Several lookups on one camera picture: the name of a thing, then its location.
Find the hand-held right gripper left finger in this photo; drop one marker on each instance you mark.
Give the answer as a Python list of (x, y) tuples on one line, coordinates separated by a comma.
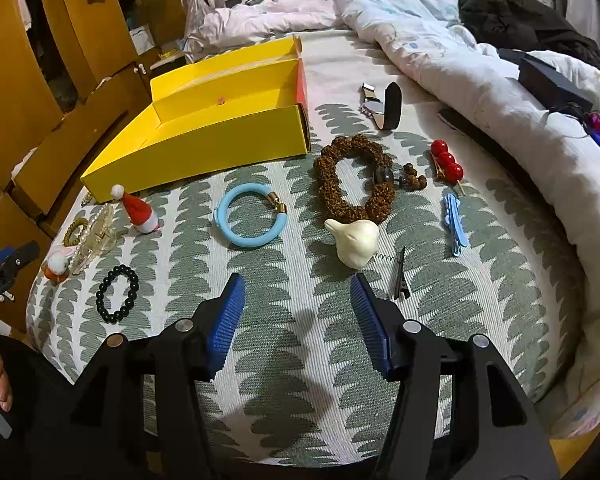
[(227, 325)]

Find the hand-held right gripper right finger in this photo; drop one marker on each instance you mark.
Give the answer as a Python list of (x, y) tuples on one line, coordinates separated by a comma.
[(372, 325)]

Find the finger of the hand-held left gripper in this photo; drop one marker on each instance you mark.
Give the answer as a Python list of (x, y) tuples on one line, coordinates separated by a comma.
[(7, 259)]

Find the white rabbit plush hair clip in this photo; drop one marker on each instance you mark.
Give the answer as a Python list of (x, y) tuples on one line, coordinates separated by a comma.
[(57, 262)]

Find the white duck hair clip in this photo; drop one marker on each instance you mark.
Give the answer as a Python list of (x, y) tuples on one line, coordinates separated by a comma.
[(355, 245)]

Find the clear pearl hair claw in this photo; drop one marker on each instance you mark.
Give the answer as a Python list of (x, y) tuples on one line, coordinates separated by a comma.
[(92, 240)]

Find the light blue bangle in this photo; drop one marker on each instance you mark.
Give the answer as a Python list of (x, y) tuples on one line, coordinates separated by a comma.
[(230, 232)]

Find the gold metal charm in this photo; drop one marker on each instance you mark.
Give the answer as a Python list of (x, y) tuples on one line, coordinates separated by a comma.
[(87, 199)]

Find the blue plastic hair clip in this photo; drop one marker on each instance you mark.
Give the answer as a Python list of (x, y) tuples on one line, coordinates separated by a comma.
[(454, 222)]

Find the red santa hat hair clip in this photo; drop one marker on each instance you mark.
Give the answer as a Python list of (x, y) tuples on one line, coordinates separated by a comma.
[(137, 207)]

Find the red berries hairpin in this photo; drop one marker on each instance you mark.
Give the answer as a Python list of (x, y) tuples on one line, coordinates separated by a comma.
[(446, 160)]

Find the yellow cardboard box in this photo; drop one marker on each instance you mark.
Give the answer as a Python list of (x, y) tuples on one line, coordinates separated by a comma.
[(205, 140)]

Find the white cloth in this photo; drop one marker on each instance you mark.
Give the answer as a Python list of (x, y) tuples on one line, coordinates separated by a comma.
[(25, 162)]

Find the green leaf print bedsheet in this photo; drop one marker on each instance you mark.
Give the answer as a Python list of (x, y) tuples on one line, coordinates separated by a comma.
[(280, 240)]

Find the wooden wardrobe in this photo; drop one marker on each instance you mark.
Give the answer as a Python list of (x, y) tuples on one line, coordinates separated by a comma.
[(10, 85)]

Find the light blue printed quilt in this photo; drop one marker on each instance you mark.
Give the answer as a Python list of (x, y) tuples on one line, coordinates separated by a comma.
[(530, 150)]

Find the white paper bag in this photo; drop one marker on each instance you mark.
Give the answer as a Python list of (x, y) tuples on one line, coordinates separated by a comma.
[(141, 40)]

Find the dark navy box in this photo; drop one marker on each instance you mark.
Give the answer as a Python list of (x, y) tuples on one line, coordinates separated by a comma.
[(550, 85)]

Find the clear plastic bag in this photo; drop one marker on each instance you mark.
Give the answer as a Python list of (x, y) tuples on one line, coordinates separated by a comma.
[(197, 15)]

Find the pink quilt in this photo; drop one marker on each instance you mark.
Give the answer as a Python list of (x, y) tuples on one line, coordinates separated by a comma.
[(280, 17)]

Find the black clothing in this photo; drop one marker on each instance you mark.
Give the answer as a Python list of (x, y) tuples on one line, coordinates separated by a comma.
[(520, 20)]

